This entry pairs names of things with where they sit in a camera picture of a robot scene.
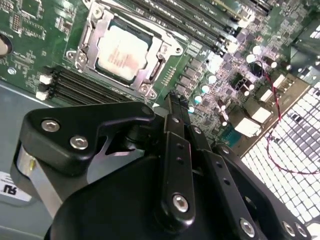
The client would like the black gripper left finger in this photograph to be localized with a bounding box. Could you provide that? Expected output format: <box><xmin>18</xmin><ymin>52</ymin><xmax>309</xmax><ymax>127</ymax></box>
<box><xmin>18</xmin><ymin>92</ymin><xmax>196</xmax><ymax>227</ymax></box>

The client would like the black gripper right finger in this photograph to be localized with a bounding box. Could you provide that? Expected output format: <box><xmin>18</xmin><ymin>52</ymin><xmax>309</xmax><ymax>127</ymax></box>
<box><xmin>180</xmin><ymin>99</ymin><xmax>313</xmax><ymax>240</ymax></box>

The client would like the metal locking lever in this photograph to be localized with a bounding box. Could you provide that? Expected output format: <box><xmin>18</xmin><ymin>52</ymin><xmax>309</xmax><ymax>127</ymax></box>
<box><xmin>81</xmin><ymin>22</ymin><xmax>93</xmax><ymax>53</ymax></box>
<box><xmin>149</xmin><ymin>56</ymin><xmax>165</xmax><ymax>82</ymax></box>

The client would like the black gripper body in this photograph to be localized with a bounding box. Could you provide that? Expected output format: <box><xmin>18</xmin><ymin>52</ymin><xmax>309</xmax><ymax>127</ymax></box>
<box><xmin>44</xmin><ymin>153</ymin><xmax>240</xmax><ymax>240</ymax></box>

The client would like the silver topped CPU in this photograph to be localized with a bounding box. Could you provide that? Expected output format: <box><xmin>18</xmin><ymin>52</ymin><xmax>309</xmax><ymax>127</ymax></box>
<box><xmin>94</xmin><ymin>18</ymin><xmax>154</xmax><ymax>85</ymax></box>

